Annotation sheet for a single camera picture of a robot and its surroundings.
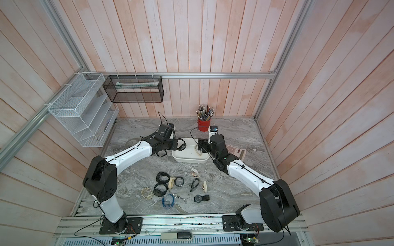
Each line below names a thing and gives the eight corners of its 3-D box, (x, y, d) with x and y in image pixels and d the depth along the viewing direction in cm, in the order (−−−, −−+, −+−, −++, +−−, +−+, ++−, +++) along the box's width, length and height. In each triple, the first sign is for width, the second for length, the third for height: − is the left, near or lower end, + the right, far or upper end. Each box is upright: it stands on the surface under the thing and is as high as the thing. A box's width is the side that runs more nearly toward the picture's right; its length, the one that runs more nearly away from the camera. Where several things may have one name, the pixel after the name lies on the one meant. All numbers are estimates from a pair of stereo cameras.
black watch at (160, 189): (152, 194, 85) (151, 192, 81) (157, 183, 89) (156, 181, 85) (163, 198, 83) (162, 196, 80) (168, 187, 87) (167, 184, 84)
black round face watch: (194, 202, 82) (194, 201, 81) (194, 196, 85) (194, 195, 83) (209, 202, 82) (209, 201, 81) (209, 196, 85) (209, 195, 83)
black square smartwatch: (174, 186, 88) (174, 184, 87) (175, 178, 91) (174, 177, 90) (183, 186, 88) (183, 184, 87) (184, 178, 91) (183, 177, 90)
